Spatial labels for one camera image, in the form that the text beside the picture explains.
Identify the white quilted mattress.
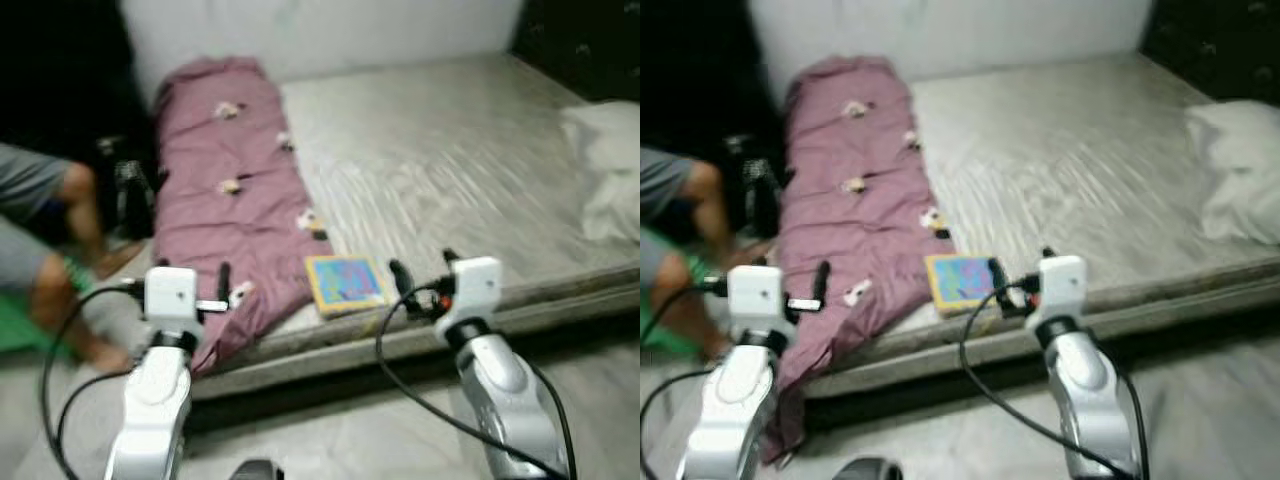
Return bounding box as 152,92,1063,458
150,50,641,401
780,50,1280,396

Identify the colourful children's board book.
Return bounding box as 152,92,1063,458
924,252,1001,319
304,254,393,319

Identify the dark bed base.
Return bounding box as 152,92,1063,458
800,315,1280,431
185,310,641,436

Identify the black tufted headboard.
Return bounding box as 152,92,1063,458
510,0,641,104
1140,0,1280,104

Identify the green mat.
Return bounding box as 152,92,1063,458
640,228,706,361
0,250,96,356

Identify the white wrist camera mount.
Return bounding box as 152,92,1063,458
727,264,784,336
1025,255,1089,336
432,256,503,336
143,265,199,336

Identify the silver left robot leg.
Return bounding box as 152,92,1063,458
228,458,286,480
835,457,906,480

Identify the person in grey shorts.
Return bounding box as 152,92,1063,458
640,145,741,361
0,140,136,376

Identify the white pillow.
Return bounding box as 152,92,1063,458
558,100,641,246
1185,98,1280,246

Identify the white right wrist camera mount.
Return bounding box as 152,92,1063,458
432,256,503,336
1025,255,1089,336

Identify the black metal rack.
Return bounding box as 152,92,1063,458
725,133,786,241
95,135,156,241

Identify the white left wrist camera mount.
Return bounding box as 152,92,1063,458
727,264,784,336
143,265,199,336

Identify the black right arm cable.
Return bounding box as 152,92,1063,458
375,282,561,479
958,280,1136,479

